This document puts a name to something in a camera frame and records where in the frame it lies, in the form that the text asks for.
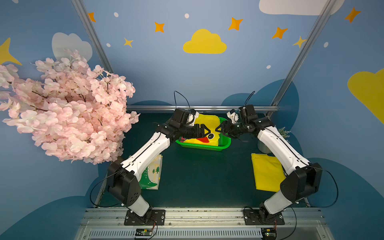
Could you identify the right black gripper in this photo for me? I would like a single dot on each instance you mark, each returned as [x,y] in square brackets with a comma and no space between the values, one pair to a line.
[232,129]

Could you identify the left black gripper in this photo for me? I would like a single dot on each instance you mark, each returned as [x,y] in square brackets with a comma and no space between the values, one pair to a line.
[199,131]

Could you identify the right small circuit board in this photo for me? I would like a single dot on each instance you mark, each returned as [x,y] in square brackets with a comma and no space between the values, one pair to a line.
[269,234]

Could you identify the green plastic mesh basket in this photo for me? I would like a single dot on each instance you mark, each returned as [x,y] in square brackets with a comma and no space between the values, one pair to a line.
[224,143]

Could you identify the back aluminium frame bar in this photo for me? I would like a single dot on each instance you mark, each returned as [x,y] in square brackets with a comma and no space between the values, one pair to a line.
[168,109]

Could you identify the white green dinosaur raincoat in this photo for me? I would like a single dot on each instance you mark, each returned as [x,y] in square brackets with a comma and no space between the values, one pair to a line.
[150,178]

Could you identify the left small circuit board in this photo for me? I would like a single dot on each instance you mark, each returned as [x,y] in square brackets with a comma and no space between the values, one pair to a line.
[143,233]

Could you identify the small potted green plant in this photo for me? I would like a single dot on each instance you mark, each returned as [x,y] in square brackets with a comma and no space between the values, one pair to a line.
[271,137]

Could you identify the aluminium frame post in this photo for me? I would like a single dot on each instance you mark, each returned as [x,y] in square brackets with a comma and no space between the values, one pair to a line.
[88,25]
[311,39]

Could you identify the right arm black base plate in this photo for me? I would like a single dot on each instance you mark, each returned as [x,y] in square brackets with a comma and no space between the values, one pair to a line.
[255,217]

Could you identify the aluminium front rail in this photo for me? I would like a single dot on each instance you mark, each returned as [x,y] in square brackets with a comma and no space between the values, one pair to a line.
[203,224]

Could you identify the plain yellow raincoat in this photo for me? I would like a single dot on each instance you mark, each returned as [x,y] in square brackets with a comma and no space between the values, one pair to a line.
[268,172]

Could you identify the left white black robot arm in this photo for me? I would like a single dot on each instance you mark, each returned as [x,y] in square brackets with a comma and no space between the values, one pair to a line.
[124,176]

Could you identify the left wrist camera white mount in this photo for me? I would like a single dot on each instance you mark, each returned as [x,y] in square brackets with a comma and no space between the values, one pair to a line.
[192,116]

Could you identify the right aluminium frame post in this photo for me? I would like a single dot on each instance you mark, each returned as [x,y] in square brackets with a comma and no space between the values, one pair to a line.
[311,39]

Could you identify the small circuit board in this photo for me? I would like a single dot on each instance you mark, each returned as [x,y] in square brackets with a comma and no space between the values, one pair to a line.
[143,233]
[269,234]

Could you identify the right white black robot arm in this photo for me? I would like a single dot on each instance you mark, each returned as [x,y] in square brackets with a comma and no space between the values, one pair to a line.
[303,178]

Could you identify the yellow duck face raincoat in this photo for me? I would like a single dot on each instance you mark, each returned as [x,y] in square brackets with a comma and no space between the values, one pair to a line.
[211,139]

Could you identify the left aluminium frame post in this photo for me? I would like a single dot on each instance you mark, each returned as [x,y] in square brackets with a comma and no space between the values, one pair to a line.
[88,25]

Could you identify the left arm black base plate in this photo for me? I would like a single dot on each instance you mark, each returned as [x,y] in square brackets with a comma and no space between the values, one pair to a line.
[150,218]

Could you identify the pink cherry blossom tree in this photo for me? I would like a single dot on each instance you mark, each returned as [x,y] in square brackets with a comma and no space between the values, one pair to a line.
[74,112]

